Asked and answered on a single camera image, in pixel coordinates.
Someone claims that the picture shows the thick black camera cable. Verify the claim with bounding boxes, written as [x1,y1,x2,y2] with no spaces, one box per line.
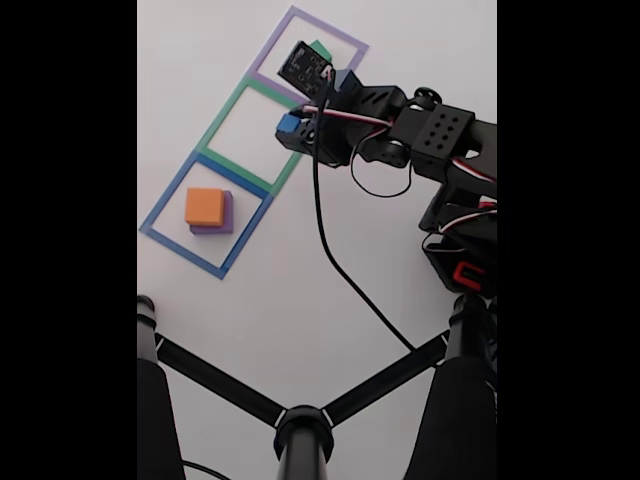
[312,69,416,351]

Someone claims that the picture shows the thin black cable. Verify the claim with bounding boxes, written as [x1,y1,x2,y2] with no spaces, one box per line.
[180,462,229,480]

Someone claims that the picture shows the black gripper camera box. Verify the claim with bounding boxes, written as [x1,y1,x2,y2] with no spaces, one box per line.
[277,40,335,101]

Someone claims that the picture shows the orange cube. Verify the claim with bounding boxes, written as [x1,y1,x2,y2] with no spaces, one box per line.
[184,187,225,227]

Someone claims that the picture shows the purple cube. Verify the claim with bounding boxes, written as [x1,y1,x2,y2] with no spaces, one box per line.
[189,189,235,236]

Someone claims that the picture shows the green cube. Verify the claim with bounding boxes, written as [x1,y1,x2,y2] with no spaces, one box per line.
[309,40,334,65]

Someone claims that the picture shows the red white servo wire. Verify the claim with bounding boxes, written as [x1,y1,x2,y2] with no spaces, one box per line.
[304,103,498,197]

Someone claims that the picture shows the blue square frame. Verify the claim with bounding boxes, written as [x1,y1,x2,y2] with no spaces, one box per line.
[138,151,275,281]

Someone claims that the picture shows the black tripod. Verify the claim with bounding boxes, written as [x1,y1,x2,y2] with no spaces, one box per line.
[137,293,498,480]

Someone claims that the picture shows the green square frame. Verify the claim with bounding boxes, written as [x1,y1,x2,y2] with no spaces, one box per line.
[196,77,306,195]

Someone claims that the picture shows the purple square frame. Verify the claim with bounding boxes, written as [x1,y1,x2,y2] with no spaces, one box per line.
[248,4,371,106]

